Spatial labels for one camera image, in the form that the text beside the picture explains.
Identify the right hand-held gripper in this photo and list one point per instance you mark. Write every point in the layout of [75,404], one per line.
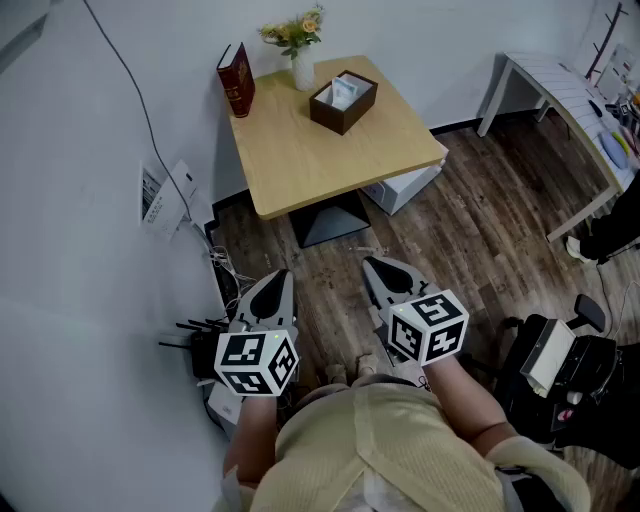
[425,330]

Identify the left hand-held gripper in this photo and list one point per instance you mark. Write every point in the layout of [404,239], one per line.
[250,360]

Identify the dark brown tissue box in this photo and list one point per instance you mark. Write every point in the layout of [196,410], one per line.
[340,120]

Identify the white plastic bag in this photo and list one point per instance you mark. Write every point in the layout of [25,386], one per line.
[345,92]

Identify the person's left forearm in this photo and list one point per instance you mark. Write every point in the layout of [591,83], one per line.
[252,435]

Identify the person's right forearm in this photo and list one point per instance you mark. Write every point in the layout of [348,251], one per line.
[460,400]

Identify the white safe box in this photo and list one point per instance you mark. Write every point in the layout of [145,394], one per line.
[400,192]

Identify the black and white rectangular block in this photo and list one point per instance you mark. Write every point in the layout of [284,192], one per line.
[547,357]

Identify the black router with antennas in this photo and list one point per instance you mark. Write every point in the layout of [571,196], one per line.
[200,345]

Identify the white floor device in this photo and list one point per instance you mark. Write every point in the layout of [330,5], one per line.
[225,407]

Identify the person's yellow knit cardigan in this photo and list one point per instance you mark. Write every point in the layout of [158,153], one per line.
[380,450]

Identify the black office chair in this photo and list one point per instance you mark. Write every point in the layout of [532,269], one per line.
[590,380]

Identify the dark red hardcover book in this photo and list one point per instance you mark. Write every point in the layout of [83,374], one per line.
[239,82]

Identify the white ribbed vase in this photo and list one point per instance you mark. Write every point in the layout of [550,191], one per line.
[303,72]

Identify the pale blue plate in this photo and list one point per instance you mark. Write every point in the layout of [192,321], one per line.
[612,150]

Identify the white desk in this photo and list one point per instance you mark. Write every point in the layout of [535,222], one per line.
[555,80]

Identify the black pen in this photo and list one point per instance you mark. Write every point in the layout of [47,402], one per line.
[595,108]

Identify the yellow flower bouquet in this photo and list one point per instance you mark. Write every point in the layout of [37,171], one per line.
[295,30]

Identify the dark red coat rack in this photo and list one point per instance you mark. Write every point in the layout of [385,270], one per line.
[602,45]

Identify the black table pedestal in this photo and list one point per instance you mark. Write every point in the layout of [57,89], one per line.
[330,222]

